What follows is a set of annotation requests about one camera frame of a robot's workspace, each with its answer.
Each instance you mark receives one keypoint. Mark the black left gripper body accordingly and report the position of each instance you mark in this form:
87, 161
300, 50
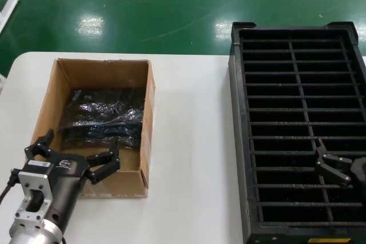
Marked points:
68, 181

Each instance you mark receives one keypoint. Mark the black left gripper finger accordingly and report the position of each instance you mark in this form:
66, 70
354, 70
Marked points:
40, 147
110, 161

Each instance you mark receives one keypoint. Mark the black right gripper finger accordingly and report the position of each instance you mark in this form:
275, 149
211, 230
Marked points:
331, 173

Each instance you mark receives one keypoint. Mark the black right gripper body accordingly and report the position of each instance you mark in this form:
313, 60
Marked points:
359, 169

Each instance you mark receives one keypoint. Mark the silver antistatic bag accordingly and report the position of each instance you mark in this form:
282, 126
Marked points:
100, 118

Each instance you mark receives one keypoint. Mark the brown cardboard box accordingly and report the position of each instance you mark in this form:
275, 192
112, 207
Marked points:
100, 69

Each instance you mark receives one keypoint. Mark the black slotted container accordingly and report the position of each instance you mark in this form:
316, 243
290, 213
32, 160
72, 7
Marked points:
237, 112

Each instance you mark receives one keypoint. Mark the white pipe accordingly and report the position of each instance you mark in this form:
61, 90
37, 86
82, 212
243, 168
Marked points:
11, 4

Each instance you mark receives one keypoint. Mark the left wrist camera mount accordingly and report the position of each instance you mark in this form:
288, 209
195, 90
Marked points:
34, 181

